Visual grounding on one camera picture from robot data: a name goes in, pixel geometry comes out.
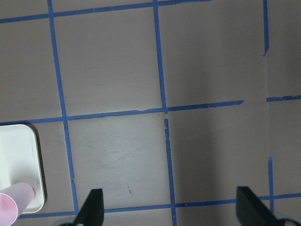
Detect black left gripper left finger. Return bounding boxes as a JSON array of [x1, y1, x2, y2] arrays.
[[73, 189, 104, 226]]

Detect pink cup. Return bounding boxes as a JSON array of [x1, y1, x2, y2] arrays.
[[0, 182, 34, 226]]

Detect cream plastic tray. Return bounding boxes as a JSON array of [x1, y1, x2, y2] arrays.
[[0, 124, 46, 214]]

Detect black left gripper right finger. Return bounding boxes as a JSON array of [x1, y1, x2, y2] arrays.
[[236, 186, 282, 226]]

